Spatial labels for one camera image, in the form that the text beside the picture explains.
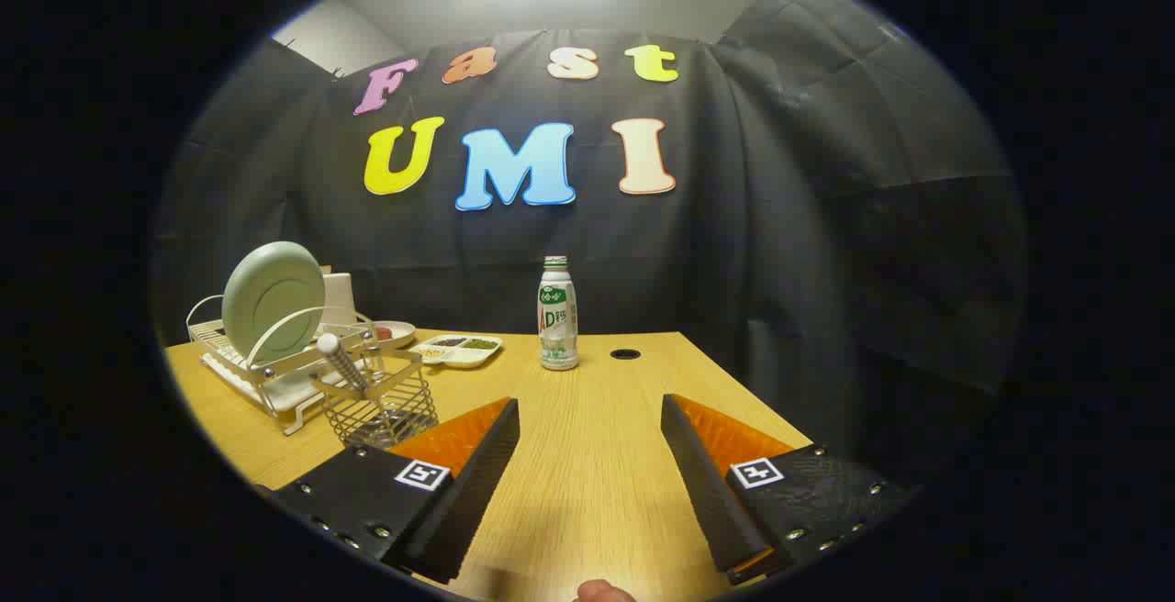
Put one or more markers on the white toaster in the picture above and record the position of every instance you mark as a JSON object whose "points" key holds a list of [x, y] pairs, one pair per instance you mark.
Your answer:
{"points": [[340, 299]]}

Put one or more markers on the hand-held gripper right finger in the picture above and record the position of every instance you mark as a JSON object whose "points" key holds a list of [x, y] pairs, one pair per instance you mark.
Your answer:
{"points": [[707, 492]]}

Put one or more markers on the pale green plate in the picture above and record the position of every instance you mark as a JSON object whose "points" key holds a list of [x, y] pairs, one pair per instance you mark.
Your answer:
{"points": [[271, 299]]}

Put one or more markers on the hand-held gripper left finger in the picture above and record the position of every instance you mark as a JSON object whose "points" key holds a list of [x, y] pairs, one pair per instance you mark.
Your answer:
{"points": [[477, 492]]}

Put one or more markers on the beige round plate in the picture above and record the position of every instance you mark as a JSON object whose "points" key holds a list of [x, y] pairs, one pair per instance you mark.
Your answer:
{"points": [[401, 330]]}

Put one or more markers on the pile of green beans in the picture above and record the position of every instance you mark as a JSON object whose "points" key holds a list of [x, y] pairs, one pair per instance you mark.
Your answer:
{"points": [[478, 343]]}

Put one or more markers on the black backdrop cloth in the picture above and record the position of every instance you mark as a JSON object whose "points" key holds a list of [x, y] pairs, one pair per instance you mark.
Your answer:
{"points": [[780, 262]]}

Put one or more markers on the white drain tray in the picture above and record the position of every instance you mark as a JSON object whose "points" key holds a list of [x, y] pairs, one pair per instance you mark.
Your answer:
{"points": [[286, 393]]}

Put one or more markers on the white divided dish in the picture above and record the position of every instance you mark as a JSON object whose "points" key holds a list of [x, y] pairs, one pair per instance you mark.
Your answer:
{"points": [[459, 357]]}

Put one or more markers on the white drink bottle green label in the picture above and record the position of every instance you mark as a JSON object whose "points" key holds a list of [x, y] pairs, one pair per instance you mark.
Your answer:
{"points": [[557, 317]]}

